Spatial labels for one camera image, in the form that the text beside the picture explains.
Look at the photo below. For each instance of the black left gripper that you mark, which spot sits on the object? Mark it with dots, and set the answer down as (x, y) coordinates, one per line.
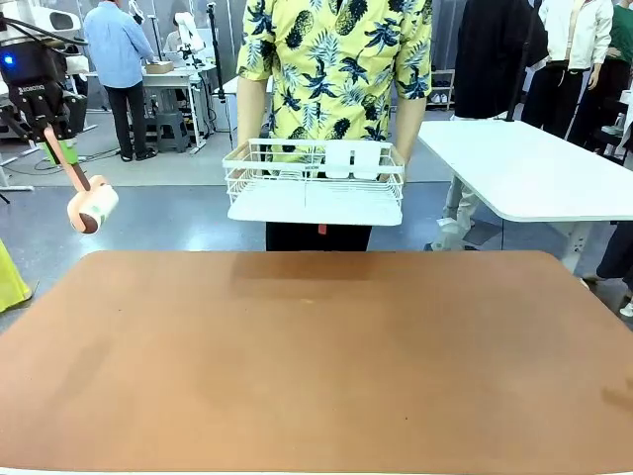
(34, 74)

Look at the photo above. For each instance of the pink lint roller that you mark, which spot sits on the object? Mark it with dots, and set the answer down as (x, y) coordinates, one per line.
(94, 208)

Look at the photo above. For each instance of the white plastic drain tray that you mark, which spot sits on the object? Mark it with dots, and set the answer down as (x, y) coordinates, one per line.
(316, 213)

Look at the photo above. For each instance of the white plastic utensil holder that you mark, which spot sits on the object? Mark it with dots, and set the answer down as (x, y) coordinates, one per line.
(341, 158)

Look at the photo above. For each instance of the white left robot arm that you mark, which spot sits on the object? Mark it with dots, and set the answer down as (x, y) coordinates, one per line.
(12, 32)

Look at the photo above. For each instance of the person's left forearm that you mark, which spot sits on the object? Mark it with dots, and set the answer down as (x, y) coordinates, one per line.
(410, 128)

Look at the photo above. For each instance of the person's right forearm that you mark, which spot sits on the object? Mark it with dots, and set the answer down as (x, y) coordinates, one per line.
(249, 114)

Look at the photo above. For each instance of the small white robot arm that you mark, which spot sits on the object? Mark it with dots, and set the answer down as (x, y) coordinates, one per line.
(190, 34)

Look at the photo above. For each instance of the person's right hand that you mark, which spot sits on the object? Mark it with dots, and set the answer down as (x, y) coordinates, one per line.
(243, 154)

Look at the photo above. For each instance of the person's left hand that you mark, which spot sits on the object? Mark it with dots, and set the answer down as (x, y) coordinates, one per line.
(397, 161)

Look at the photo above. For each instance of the white machine housing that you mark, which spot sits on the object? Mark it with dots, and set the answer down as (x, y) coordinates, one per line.
(62, 21)

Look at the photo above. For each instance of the person in blue shirt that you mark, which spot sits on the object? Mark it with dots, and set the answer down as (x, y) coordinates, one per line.
(118, 49)

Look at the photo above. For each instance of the cardboard box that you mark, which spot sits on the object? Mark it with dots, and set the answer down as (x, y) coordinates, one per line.
(159, 67)

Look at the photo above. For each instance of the grey step stool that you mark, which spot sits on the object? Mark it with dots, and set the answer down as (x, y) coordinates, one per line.
(173, 131)

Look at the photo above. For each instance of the white desk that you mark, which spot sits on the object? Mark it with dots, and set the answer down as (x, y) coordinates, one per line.
(173, 79)

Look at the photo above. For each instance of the seated person in white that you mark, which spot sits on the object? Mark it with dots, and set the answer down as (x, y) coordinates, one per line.
(172, 42)

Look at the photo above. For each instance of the black tripod stand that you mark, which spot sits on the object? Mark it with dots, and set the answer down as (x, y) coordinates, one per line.
(216, 59)

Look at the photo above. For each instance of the person in yellow pineapple shirt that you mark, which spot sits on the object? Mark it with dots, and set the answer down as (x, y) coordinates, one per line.
(336, 59)

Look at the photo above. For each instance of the white shoe shelf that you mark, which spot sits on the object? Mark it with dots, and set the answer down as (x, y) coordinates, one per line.
(442, 91)

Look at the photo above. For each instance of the legs in white trousers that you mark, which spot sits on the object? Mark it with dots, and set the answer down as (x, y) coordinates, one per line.
(457, 213)

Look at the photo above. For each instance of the figure in black clothes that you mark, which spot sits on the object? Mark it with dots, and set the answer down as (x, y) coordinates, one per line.
(489, 54)

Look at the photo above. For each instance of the white table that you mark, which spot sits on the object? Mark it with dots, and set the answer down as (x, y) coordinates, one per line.
(524, 168)

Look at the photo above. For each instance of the figure in white jacket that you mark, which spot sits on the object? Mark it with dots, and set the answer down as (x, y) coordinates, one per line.
(573, 44)

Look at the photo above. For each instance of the leg in dark trousers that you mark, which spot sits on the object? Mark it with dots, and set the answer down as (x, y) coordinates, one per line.
(618, 257)

